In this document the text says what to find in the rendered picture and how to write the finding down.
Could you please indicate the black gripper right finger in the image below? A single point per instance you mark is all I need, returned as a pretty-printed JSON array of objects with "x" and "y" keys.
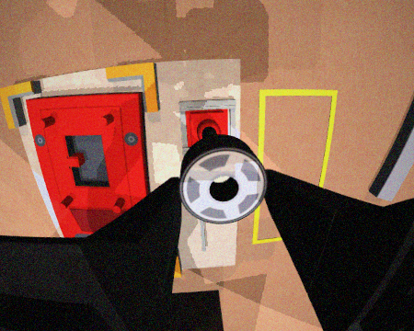
[{"x": 346, "y": 250}]

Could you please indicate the black and grey wheel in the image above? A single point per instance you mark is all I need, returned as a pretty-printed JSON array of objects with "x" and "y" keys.
[{"x": 232, "y": 200}]

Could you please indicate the grey flat bar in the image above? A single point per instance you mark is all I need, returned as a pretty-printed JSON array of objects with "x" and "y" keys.
[{"x": 398, "y": 162}]

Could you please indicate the yellow rectangular outline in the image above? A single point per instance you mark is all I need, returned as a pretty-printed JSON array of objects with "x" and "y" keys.
[{"x": 263, "y": 93}]

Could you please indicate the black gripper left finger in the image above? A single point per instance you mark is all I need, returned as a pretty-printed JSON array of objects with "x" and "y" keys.
[{"x": 125, "y": 270}]

